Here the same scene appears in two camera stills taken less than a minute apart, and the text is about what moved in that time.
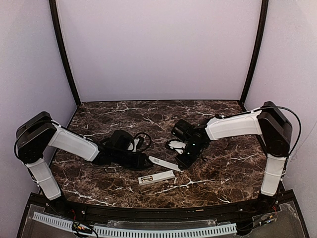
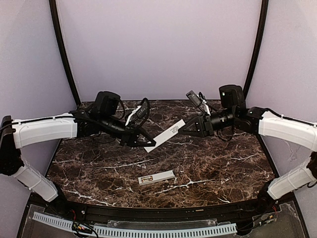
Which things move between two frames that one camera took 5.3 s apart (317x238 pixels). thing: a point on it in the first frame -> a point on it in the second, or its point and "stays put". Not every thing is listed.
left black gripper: (138, 161) -> (127, 139)
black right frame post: (264, 20) stays put
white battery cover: (171, 165) -> (167, 134)
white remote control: (156, 177) stays put
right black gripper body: (185, 158) -> (206, 125)
